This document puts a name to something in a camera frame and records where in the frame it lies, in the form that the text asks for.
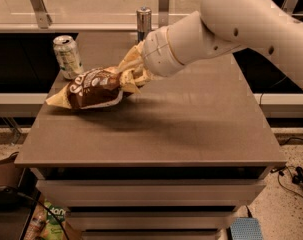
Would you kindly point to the green snack bag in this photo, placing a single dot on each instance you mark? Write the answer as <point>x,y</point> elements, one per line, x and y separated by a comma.
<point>55,219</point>

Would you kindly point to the green white 7up can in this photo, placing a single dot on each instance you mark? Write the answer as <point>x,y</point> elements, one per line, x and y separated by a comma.
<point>68,56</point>

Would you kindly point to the brown chip bag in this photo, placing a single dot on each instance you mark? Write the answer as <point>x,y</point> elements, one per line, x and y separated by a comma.
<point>96,88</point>

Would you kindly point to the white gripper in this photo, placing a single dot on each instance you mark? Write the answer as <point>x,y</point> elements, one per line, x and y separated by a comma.
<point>156,54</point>

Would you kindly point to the left metal railing post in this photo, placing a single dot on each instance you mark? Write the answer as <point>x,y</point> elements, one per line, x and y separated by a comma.
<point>42,16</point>

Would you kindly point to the blue perforated box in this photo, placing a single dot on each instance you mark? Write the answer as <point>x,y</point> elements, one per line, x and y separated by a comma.
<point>246,229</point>

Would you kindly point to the top cabinet drawer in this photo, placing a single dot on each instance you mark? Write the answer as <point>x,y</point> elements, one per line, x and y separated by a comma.
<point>123,193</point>

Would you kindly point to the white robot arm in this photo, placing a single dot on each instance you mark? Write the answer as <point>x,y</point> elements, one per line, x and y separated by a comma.
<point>221,27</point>

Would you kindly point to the middle metal railing post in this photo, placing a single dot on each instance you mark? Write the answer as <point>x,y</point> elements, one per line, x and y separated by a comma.
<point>163,12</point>

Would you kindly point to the brown bag on left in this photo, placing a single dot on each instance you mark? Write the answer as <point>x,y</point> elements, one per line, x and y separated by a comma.
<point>10,174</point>

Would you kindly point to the cabinet drawer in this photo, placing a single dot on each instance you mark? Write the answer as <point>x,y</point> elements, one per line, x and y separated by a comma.
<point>123,193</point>
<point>150,235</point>
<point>150,220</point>

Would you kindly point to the silver blue energy drink can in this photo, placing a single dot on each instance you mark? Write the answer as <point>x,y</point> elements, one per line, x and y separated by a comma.
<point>144,22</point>

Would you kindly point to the bottom cabinet drawer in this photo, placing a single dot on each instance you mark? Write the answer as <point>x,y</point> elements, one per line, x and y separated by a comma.
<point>150,235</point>

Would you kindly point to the black device on floor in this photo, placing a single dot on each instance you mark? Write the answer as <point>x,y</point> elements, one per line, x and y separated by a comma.
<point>298,177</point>

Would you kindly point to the plastic bottle on floor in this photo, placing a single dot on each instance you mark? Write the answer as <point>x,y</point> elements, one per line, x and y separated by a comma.
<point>36,225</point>

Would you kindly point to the middle cabinet drawer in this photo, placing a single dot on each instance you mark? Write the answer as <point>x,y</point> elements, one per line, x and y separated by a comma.
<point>150,220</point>

